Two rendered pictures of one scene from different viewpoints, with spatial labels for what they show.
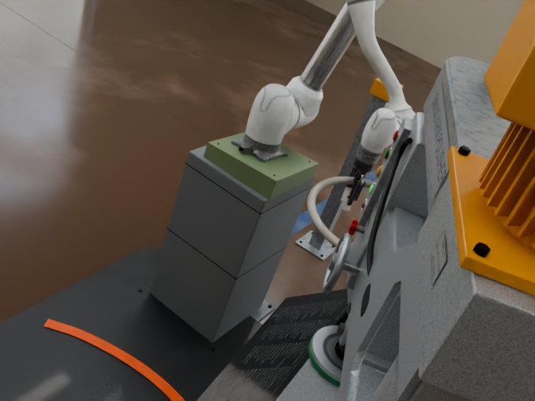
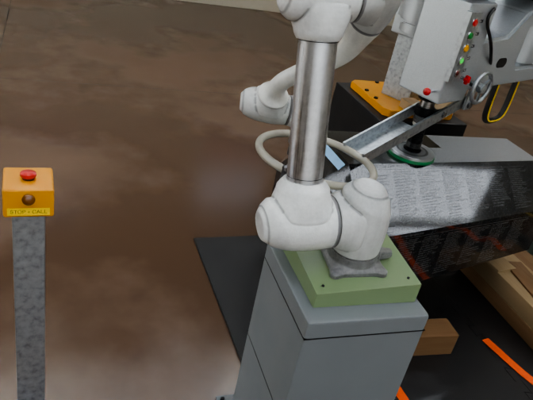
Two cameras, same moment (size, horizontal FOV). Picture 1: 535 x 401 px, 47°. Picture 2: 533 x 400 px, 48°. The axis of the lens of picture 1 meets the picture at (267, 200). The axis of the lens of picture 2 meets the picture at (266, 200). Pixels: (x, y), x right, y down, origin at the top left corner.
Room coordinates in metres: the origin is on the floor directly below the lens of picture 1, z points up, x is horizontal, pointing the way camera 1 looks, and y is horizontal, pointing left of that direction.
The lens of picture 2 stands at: (3.65, 0.95, 1.89)
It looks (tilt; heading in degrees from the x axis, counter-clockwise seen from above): 29 degrees down; 223
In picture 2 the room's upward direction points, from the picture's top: 12 degrees clockwise
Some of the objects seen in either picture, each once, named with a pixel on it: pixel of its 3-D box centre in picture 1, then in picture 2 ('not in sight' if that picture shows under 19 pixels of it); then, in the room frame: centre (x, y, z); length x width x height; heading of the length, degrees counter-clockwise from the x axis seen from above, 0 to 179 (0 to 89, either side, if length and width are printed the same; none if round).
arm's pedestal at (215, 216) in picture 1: (228, 237); (316, 367); (2.30, 0.10, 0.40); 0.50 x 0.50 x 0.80; 65
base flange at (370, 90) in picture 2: not in sight; (400, 98); (0.55, -0.98, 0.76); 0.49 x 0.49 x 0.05; 67
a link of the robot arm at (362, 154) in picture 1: (369, 153); not in sight; (2.19, -0.30, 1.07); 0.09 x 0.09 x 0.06
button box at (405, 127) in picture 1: (385, 173); (462, 47); (1.40, -0.25, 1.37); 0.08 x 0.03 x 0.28; 179
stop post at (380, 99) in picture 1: (350, 169); (30, 336); (3.11, -0.37, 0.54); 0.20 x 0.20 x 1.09; 67
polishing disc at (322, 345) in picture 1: (347, 354); (411, 150); (1.33, -0.36, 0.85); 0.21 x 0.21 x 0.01
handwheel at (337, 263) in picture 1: (350, 268); (474, 85); (1.22, -0.24, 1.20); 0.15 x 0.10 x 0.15; 179
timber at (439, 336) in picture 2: not in sight; (421, 336); (1.42, 0.06, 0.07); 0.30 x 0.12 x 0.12; 153
